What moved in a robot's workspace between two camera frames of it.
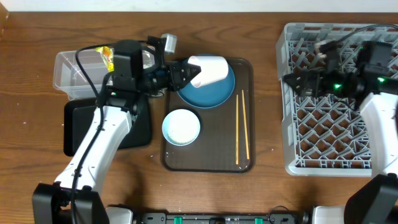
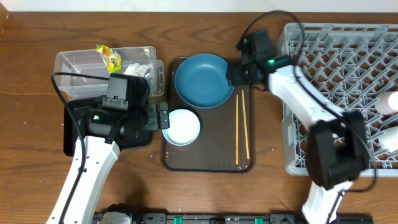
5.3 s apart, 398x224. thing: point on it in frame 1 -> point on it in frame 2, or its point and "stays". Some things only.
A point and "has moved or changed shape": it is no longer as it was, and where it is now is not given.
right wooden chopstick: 245,121 stays
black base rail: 273,218 stays
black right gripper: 316,75 -> 235,78
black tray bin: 78,116 stays
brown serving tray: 226,140 stays
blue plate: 211,95 stays
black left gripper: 174,71 -> 156,122
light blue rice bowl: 181,127 stays
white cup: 214,68 has moved or changed shape
